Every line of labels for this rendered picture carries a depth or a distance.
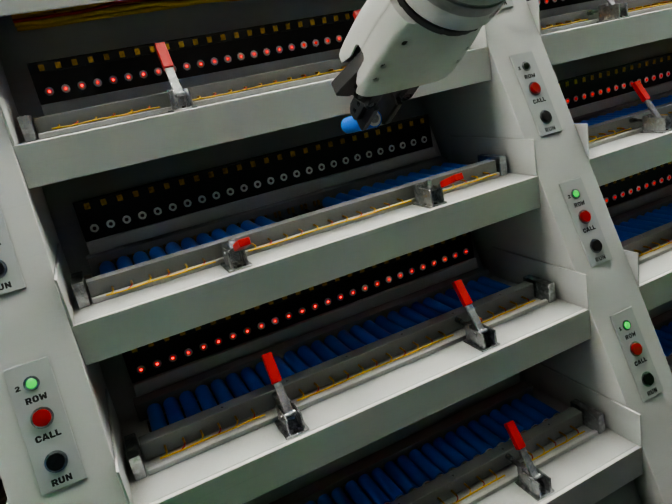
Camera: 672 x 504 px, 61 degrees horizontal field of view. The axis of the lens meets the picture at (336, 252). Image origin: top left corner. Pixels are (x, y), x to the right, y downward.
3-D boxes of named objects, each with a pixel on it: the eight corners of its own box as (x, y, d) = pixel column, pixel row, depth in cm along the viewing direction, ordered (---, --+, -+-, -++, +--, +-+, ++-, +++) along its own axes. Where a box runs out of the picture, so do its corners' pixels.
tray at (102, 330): (540, 207, 79) (535, 139, 76) (85, 366, 57) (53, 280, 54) (453, 191, 96) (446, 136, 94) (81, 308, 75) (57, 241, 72)
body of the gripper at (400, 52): (482, -68, 44) (423, 30, 54) (367, -54, 40) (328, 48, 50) (525, 12, 42) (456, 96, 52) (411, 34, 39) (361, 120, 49)
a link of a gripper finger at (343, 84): (399, 20, 45) (416, 47, 50) (317, 72, 47) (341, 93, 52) (405, 32, 44) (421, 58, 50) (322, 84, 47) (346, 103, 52)
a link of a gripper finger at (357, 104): (376, 63, 52) (355, 103, 58) (346, 69, 51) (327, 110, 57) (390, 92, 51) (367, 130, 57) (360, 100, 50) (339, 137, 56)
